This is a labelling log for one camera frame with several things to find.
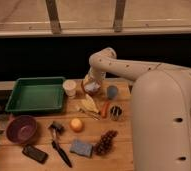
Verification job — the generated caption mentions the small red bowl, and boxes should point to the small red bowl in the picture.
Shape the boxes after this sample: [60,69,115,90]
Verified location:
[82,82,101,95]

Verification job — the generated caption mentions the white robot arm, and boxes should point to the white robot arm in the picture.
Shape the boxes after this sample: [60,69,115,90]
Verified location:
[89,48,191,171]

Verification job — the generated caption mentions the green plastic tray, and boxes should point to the green plastic tray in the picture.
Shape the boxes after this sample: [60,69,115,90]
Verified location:
[5,77,65,114]

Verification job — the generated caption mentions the blue plastic cup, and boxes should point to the blue plastic cup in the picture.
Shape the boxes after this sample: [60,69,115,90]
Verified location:
[107,85,118,100]

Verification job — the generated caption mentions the white paper cup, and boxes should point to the white paper cup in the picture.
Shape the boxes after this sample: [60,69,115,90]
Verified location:
[63,80,77,98]

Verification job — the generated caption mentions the orange carrot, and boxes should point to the orange carrot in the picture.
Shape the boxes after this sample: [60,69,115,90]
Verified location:
[101,100,110,118]

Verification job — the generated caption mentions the metal fork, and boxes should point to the metal fork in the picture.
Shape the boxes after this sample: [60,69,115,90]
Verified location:
[77,107,100,120]

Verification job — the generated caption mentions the round metal tin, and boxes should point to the round metal tin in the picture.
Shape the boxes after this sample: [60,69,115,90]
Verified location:
[110,106,122,121]

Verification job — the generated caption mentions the orange fruit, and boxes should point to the orange fruit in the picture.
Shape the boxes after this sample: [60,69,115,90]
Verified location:
[70,118,84,132]

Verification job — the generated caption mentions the black toy brush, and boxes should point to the black toy brush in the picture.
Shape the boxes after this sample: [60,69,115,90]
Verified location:
[49,121,64,134]

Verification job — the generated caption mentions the bunch of dark grapes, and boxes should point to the bunch of dark grapes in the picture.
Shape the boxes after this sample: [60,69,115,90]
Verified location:
[93,130,118,155]

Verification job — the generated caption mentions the blue sponge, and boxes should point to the blue sponge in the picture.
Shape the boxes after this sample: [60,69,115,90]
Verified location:
[70,139,93,157]

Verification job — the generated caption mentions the purple bowl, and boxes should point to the purple bowl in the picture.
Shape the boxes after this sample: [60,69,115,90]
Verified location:
[6,115,37,144]

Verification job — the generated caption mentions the black rectangular block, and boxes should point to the black rectangular block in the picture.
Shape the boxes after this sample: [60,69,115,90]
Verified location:
[22,145,48,164]

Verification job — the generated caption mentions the black handled knife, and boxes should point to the black handled knife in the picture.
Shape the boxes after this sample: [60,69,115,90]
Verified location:
[51,129,72,168]

